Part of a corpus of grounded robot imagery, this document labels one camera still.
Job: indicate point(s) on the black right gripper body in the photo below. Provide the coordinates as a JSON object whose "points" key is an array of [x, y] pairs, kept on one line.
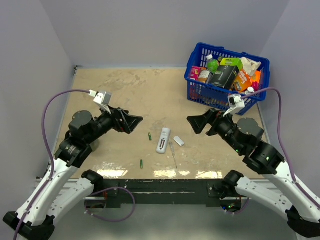
{"points": [[224, 128]]}

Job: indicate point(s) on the clear handled screwdriver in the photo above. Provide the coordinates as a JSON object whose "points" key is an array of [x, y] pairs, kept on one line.
{"points": [[173, 154]]}

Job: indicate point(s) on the white remote control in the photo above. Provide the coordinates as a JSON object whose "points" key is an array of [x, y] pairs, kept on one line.
{"points": [[163, 140]]}

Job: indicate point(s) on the green bottle white cap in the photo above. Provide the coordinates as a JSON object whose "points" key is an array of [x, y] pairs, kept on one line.
{"points": [[212, 63]]}

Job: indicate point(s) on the orange razor package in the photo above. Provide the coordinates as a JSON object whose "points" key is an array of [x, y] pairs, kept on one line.
{"points": [[242, 82]]}

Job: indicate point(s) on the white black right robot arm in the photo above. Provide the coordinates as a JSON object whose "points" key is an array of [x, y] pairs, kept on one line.
{"points": [[295, 202]]}

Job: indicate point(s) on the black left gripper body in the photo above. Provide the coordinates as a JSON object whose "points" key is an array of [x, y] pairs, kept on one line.
{"points": [[104, 123]]}

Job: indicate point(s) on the white battery cover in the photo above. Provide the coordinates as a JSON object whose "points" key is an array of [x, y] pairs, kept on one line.
{"points": [[179, 141]]}

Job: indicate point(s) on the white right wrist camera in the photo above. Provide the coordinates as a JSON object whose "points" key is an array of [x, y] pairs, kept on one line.
{"points": [[236, 104]]}

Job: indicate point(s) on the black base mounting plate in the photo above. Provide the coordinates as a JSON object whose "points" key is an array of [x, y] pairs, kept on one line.
{"points": [[208, 192]]}

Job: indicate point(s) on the orange jar white label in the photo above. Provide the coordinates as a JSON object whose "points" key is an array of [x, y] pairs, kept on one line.
{"points": [[204, 76]]}

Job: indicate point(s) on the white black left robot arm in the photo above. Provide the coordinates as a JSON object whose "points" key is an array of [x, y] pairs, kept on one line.
{"points": [[37, 217]]}

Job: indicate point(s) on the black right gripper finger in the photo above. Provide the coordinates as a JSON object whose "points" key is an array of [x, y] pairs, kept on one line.
{"points": [[215, 119], [199, 122]]}

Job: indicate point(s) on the blue plastic basket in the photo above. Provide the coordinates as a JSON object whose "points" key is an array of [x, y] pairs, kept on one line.
{"points": [[217, 97]]}

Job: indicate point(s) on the white crumpled bag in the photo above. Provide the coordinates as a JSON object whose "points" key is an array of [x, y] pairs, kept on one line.
{"points": [[250, 66]]}

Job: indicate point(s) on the black green razor box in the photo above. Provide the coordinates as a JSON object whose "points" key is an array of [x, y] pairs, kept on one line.
{"points": [[226, 73]]}

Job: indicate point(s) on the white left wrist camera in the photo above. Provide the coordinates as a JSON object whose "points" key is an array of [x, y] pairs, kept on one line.
{"points": [[101, 99]]}

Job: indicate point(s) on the bright orange package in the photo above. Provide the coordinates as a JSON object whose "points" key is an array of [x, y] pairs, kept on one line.
{"points": [[256, 77]]}

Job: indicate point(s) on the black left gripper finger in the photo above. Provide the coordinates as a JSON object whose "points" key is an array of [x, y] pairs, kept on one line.
{"points": [[130, 122], [121, 120]]}

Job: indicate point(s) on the pink box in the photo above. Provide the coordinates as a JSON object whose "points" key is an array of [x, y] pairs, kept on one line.
{"points": [[195, 72]]}

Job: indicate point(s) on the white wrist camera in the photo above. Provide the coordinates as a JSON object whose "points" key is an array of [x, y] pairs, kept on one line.
{"points": [[236, 104], [101, 99]]}

